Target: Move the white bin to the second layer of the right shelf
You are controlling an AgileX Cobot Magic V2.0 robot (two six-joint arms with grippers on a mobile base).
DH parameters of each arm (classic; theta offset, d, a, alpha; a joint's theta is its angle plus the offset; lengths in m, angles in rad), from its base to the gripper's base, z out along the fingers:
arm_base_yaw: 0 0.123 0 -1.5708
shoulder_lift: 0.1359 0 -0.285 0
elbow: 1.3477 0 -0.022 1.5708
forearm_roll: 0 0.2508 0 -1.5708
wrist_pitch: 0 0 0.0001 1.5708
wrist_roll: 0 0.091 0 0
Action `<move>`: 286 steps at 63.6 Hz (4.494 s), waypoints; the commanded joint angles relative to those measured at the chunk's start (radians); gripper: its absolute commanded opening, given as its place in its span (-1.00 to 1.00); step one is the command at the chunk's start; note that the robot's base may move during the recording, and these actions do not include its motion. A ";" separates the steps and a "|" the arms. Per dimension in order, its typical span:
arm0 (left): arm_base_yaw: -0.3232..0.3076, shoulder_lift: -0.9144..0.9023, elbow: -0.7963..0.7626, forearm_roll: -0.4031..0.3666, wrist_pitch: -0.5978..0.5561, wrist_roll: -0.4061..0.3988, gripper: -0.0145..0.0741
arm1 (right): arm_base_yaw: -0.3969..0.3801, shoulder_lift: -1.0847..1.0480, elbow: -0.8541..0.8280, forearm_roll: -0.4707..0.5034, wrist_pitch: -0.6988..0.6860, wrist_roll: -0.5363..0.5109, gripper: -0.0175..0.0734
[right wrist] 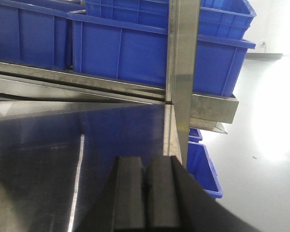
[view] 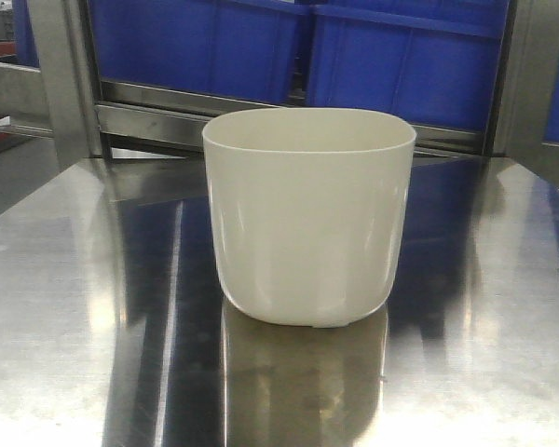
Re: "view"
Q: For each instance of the stainless steel shelf frame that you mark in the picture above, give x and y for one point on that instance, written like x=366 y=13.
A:
x=65 y=97

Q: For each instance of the white plastic bin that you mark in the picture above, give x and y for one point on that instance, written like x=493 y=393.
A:
x=307 y=210

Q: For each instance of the blue plastic crate left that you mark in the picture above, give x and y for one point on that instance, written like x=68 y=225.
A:
x=239 y=49

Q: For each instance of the blue plastic crate right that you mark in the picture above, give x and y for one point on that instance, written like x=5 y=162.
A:
x=428 y=62

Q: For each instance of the blue plastic crate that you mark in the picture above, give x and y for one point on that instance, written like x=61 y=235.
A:
x=428 y=62
x=239 y=49

